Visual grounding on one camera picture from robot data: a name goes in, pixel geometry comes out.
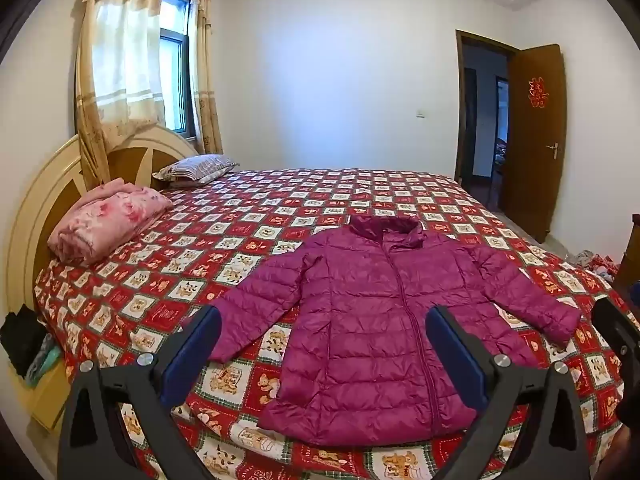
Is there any dark wooden door frame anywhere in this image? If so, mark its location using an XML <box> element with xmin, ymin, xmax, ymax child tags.
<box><xmin>455</xmin><ymin>29</ymin><xmax>523</xmax><ymax>196</ymax></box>

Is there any red checkered bedspread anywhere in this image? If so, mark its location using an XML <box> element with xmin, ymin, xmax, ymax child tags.
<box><xmin>34</xmin><ymin>167</ymin><xmax>640</xmax><ymax>480</ymax></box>

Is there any purple puffer jacket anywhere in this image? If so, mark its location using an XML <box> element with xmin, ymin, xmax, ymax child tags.
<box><xmin>181</xmin><ymin>214</ymin><xmax>583</xmax><ymax>448</ymax></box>

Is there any cream wooden headboard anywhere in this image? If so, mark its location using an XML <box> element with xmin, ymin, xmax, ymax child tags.
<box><xmin>5</xmin><ymin>125</ymin><xmax>201</xmax><ymax>311</ymax></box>

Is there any beige sheer curtain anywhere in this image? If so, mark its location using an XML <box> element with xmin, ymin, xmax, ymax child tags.
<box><xmin>74</xmin><ymin>0</ymin><xmax>168</xmax><ymax>188</ymax></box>

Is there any brown wooden door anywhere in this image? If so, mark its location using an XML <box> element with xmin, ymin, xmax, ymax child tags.
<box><xmin>500</xmin><ymin>44</ymin><xmax>568</xmax><ymax>245</ymax></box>

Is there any folded pink floral blanket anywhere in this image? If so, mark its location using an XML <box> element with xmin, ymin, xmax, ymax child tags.
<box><xmin>47</xmin><ymin>178</ymin><xmax>175</xmax><ymax>266</ymax></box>

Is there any brown wooden furniture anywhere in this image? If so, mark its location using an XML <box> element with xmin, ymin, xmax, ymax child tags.
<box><xmin>619</xmin><ymin>214</ymin><xmax>640</xmax><ymax>306</ymax></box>

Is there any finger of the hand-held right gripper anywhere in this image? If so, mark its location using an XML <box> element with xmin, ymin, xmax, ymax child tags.
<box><xmin>591</xmin><ymin>296</ymin><xmax>640</xmax><ymax>376</ymax></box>

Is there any clutter pile on floor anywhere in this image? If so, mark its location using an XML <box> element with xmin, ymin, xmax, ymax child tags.
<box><xmin>567</xmin><ymin>249</ymin><xmax>623</xmax><ymax>286</ymax></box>

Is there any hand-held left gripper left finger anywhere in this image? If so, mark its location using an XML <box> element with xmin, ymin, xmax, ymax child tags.
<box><xmin>57</xmin><ymin>305</ymin><xmax>223</xmax><ymax>480</ymax></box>

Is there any red paper door decoration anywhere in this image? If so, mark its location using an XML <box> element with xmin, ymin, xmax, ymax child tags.
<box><xmin>526</xmin><ymin>76</ymin><xmax>548</xmax><ymax>109</ymax></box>

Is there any cream nightstand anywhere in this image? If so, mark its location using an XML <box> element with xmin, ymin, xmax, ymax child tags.
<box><xmin>10</xmin><ymin>355</ymin><xmax>71</xmax><ymax>431</ymax></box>

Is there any window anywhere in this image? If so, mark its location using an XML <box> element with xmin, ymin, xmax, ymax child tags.
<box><xmin>159</xmin><ymin>0</ymin><xmax>198</xmax><ymax>140</ymax></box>

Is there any beige patterned curtain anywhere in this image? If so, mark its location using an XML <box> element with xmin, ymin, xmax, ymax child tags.
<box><xmin>189</xmin><ymin>0</ymin><xmax>224</xmax><ymax>156</ymax></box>

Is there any striped pillow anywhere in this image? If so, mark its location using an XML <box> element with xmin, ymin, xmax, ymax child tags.
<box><xmin>152</xmin><ymin>154</ymin><xmax>241</xmax><ymax>188</ymax></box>

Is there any black clothes pile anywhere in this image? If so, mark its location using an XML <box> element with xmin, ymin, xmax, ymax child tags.
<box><xmin>0</xmin><ymin>305</ymin><xmax>51</xmax><ymax>378</ymax></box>

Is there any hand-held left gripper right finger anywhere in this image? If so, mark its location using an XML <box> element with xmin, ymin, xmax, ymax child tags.
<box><xmin>425</xmin><ymin>304</ymin><xmax>593</xmax><ymax>480</ymax></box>

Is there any teal cloth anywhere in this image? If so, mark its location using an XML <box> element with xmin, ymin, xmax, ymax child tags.
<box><xmin>25</xmin><ymin>335</ymin><xmax>63</xmax><ymax>388</ymax></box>

